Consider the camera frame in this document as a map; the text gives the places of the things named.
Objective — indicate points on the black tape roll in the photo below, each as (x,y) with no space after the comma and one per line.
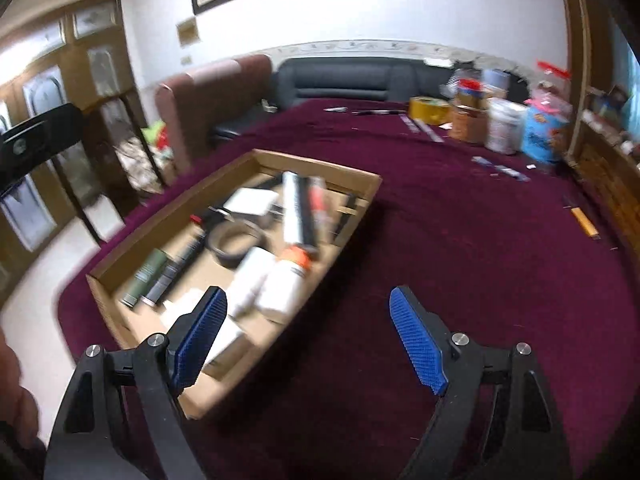
(235,255)

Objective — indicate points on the wooden brick-pattern partition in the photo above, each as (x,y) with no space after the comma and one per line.
(605,160)

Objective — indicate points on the person's left hand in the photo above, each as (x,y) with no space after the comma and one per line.
(15,390)

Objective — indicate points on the yellow tape roll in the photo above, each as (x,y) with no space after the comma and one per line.
(429,110)

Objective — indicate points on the white marker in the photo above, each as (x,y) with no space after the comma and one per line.
(295,210)

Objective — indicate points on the white correction fluid bottle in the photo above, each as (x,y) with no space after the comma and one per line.
(250,280)

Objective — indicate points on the large white charger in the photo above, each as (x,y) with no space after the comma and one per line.
(227,335)

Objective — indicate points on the cardboard box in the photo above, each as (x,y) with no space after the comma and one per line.
(320,170)

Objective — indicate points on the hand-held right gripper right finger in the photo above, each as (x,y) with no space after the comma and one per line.
(417,340)

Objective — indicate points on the metal tweezers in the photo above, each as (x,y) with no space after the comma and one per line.
(425,130)

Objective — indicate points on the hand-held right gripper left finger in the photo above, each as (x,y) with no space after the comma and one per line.
(197,342)

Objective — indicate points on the small white charger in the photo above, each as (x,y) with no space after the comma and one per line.
(250,202)

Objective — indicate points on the small wall plaque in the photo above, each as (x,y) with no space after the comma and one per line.
(188,31)

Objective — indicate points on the green marker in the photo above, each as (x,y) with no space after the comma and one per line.
(142,280)

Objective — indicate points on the brown armchair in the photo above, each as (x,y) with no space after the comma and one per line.
(200,100)

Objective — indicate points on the dark leather sofa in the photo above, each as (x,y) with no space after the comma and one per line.
(345,80)

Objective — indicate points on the yellow utility knife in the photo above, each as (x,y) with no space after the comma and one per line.
(585,222)

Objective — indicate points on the brown jar red lid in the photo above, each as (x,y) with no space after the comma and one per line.
(470,115)

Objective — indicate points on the white bottle orange cap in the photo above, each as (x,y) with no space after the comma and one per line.
(282,285)

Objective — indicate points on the white plastic jar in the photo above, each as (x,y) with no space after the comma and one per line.
(505,127)

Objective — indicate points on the wooden glass-door cabinet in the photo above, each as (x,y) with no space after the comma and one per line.
(60,75)

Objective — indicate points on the maroon tablecloth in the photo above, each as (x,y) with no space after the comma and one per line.
(450,270)

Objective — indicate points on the clear plastic case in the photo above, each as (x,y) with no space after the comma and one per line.
(320,210)

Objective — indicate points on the small foil sachet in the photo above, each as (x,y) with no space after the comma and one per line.
(512,172)

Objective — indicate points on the dark thin pen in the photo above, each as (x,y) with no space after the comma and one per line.
(377,111)

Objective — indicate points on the clear jar blue label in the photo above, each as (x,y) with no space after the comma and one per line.
(545,130)

